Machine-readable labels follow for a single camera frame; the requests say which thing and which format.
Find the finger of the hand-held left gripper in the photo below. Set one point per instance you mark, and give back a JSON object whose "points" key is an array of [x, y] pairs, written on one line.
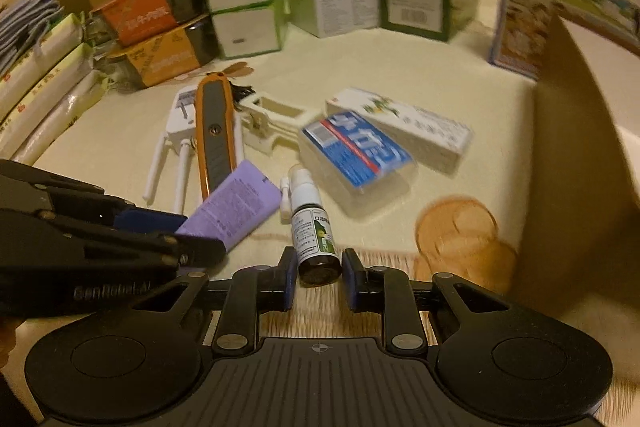
{"points": [[195, 252], [145, 219]]}

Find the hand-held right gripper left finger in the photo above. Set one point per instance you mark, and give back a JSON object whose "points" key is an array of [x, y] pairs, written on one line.
{"points": [[287, 278]]}

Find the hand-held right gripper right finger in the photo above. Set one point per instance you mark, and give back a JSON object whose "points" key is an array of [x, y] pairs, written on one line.
{"points": [[352, 279]]}

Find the small spray bottle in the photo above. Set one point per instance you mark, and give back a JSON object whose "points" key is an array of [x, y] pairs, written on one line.
{"points": [[312, 237]]}

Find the purple tube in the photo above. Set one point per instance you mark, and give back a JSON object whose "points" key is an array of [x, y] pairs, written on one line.
{"points": [[235, 202]]}

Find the white router with antennas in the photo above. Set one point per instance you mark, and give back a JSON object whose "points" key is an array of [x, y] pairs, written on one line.
{"points": [[177, 117]]}

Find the orange grey utility knife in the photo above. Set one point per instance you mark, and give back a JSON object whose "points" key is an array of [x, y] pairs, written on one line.
{"points": [[212, 132]]}

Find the clear blue-label floss box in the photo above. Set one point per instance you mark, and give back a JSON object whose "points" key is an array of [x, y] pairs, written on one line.
{"points": [[350, 152]]}

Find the white plastic clip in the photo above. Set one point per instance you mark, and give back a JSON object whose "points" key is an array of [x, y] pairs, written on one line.
{"points": [[272, 107]]}

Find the brown cardboard box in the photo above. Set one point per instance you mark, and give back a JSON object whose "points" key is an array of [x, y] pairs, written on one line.
{"points": [[575, 132]]}

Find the vacuum rice packet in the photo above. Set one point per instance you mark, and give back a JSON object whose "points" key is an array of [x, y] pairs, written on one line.
{"points": [[45, 92], [40, 57], [65, 117]]}

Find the yellow instant noodle bowl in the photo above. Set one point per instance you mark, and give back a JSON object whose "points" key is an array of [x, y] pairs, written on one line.
{"points": [[160, 57]]}

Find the long white carton green print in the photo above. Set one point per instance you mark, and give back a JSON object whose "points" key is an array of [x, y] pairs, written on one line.
{"points": [[430, 132]]}

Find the orange instant noodle bowl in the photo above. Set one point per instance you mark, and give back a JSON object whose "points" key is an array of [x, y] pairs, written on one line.
{"points": [[140, 14]]}

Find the cream printed tablecloth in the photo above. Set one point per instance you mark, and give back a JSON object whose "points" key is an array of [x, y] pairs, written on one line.
{"points": [[380, 67]]}

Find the grey folded cloth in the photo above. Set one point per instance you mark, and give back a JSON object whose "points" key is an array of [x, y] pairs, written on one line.
{"points": [[25, 32]]}

